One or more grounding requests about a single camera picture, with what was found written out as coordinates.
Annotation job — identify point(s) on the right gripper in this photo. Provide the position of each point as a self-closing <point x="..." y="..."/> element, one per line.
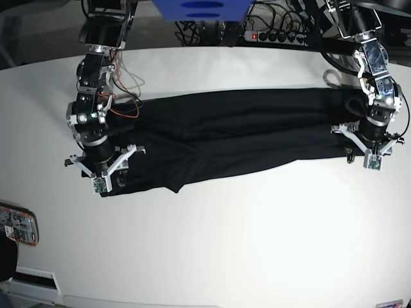
<point x="102" y="159"/>

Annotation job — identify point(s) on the small card at edge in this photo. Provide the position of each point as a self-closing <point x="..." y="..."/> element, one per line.
<point x="392" y="304"/>

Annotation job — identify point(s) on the black power adapter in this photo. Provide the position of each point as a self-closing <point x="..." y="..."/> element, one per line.
<point x="231" y="32"/>

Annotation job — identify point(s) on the blue plastic crate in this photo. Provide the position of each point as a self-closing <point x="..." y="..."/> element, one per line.
<point x="202" y="10"/>

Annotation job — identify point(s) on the orange clear parts box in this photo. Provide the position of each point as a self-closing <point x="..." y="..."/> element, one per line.
<point x="19" y="224"/>

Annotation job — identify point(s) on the black chair back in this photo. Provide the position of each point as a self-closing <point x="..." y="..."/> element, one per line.
<point x="9" y="252"/>

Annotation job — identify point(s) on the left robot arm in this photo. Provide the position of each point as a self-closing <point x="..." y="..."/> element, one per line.
<point x="359" y="21"/>

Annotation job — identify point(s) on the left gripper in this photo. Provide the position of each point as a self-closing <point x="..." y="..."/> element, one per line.
<point x="369" y="138"/>

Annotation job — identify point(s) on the black T-shirt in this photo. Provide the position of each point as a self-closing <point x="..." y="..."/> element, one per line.
<point x="211" y="135"/>

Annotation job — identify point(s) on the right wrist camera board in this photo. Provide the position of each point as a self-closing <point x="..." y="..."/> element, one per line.
<point x="99" y="185"/>

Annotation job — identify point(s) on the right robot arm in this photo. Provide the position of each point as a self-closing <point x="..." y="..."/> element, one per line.
<point x="106" y="27"/>

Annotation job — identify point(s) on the white power strip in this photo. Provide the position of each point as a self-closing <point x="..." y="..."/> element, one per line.
<point x="273" y="37"/>

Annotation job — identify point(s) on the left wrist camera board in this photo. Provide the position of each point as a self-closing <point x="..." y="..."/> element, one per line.
<point x="374" y="162"/>

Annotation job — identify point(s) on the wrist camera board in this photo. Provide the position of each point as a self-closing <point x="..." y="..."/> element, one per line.
<point x="99" y="185"/>
<point x="374" y="162"/>

